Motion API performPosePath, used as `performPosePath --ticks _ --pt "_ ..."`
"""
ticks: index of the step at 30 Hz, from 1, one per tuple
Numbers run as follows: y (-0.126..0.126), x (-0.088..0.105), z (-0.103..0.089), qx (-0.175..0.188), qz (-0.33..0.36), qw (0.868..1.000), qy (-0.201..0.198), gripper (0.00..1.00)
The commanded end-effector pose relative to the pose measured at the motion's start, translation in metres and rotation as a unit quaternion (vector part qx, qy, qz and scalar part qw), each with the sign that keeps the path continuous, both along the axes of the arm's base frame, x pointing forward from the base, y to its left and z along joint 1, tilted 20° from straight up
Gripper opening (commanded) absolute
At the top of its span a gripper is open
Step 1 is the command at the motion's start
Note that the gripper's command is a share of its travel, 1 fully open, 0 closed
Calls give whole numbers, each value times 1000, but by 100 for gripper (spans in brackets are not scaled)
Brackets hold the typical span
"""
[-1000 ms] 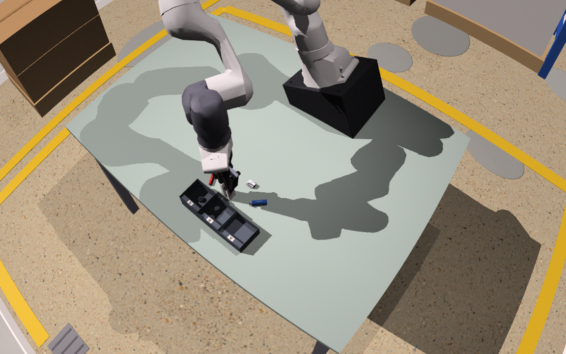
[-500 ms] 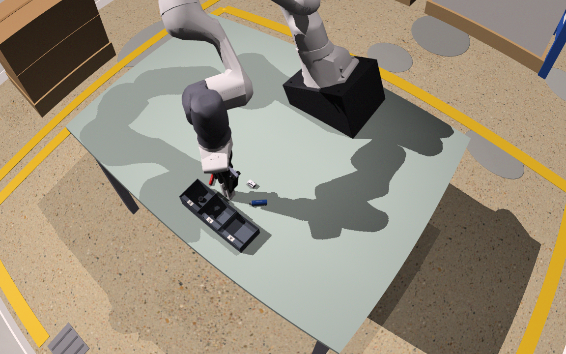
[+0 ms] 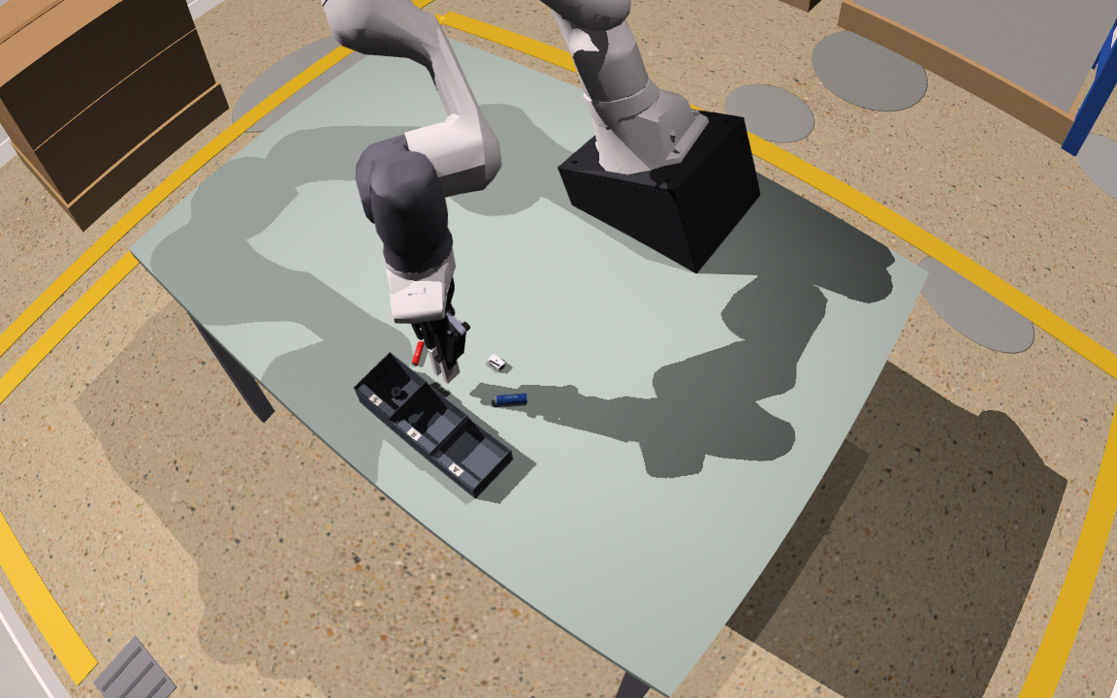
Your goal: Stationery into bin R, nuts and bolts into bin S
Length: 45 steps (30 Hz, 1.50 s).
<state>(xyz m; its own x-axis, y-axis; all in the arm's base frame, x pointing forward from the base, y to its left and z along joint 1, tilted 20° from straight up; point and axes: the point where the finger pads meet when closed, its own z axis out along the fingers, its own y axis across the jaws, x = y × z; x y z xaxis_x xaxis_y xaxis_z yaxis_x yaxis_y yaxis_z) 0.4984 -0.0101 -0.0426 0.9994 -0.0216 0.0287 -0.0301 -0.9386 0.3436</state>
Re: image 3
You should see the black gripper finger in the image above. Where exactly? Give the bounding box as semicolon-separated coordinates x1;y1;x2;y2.
411;322;441;376
427;309;470;384

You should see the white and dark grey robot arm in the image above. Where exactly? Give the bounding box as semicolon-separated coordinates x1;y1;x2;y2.
321;0;709;324

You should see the grey rack of three bins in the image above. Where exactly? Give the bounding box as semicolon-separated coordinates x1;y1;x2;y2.
354;352;513;499

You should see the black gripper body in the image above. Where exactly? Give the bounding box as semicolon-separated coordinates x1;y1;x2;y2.
435;277;455;327

